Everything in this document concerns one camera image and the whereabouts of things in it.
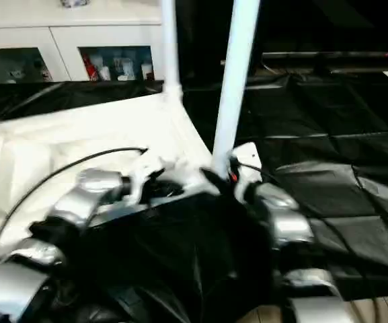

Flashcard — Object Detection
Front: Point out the black shiny mat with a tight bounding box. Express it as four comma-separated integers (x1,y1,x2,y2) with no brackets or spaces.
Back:
0,69,388,323

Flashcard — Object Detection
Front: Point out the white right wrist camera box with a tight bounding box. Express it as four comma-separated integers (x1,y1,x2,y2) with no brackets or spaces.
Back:
228,141,264,203

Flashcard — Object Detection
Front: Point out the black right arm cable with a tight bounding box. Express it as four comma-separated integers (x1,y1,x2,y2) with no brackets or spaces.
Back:
236,160,383,323

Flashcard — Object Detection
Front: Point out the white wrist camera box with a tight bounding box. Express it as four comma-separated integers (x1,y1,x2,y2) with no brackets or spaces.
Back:
228,141,264,203
125,153,168,205

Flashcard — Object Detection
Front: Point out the white plastic table top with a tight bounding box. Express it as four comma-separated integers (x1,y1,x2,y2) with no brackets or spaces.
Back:
0,92,222,271

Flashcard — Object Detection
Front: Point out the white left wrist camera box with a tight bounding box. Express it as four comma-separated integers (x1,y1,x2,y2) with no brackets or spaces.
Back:
125,153,168,205

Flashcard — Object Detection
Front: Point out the patterned mug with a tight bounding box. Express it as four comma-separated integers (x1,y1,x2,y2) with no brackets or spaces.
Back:
59,0,91,8

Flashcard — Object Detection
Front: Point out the white glass-door cabinet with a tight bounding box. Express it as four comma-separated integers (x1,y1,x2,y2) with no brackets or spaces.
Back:
0,0,165,85

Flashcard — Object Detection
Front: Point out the white jar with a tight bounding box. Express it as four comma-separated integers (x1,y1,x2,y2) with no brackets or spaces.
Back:
141,63,155,81

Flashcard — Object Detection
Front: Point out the red bottle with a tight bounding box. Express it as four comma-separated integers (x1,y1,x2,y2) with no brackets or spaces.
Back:
83,55,100,82

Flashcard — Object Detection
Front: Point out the long dark metal bar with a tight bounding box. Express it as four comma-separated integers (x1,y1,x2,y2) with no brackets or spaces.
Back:
262,50,388,62

